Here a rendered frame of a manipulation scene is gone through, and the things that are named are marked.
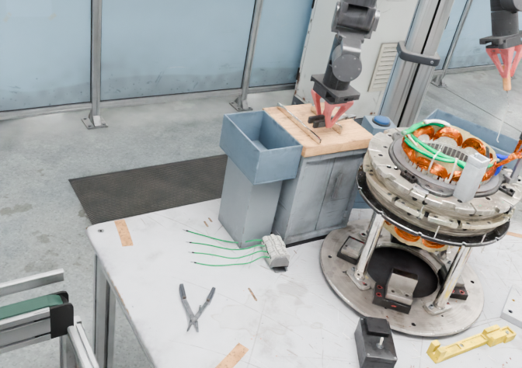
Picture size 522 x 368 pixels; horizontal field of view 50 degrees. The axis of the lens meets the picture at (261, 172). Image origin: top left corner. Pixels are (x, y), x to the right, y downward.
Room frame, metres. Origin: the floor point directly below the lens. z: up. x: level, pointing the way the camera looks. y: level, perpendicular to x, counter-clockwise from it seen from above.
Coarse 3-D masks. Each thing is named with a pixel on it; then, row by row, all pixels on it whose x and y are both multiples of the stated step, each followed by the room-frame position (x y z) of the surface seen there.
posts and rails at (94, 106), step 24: (96, 0) 2.79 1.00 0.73; (96, 24) 2.79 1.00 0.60; (96, 48) 2.80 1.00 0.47; (96, 72) 2.80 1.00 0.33; (456, 72) 4.74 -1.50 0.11; (96, 96) 2.80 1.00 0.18; (168, 96) 3.07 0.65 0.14; (192, 96) 3.17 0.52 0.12; (216, 96) 3.27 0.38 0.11; (240, 96) 3.40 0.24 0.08
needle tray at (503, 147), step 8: (432, 112) 1.37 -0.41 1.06; (440, 112) 1.40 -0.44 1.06; (448, 120) 1.38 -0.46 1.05; (456, 120) 1.38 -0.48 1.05; (464, 120) 1.37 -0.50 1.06; (464, 128) 1.36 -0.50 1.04; (472, 128) 1.35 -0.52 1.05; (480, 128) 1.35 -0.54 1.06; (488, 128) 1.34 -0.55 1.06; (480, 136) 1.34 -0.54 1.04; (488, 136) 1.33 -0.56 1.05; (496, 136) 1.33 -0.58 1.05; (504, 136) 1.32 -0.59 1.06; (488, 144) 1.33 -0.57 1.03; (496, 144) 1.32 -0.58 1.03; (504, 144) 1.31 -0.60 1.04; (512, 144) 1.31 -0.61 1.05; (496, 152) 1.22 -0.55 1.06; (504, 152) 1.22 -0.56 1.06; (512, 152) 1.30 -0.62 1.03; (512, 168) 1.20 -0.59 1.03
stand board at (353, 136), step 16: (272, 112) 1.18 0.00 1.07; (304, 112) 1.22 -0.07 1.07; (336, 112) 1.25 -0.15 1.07; (288, 128) 1.11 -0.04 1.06; (320, 128) 1.14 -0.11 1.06; (352, 128) 1.18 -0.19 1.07; (304, 144) 1.05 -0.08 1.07; (320, 144) 1.07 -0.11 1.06; (336, 144) 1.09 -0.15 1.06; (352, 144) 1.11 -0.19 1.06; (368, 144) 1.14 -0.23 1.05
